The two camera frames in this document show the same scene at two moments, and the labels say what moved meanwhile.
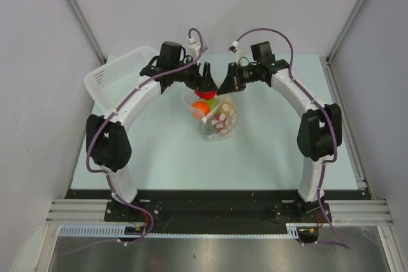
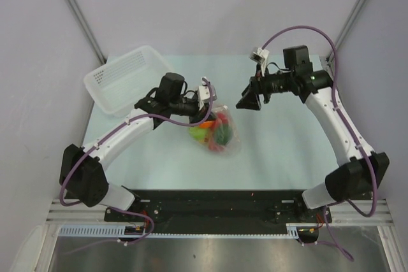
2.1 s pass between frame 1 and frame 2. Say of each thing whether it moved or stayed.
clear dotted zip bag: moved
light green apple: moved
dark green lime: moved
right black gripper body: moved
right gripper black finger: moved
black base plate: stayed
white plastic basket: stayed
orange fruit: moved
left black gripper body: moved
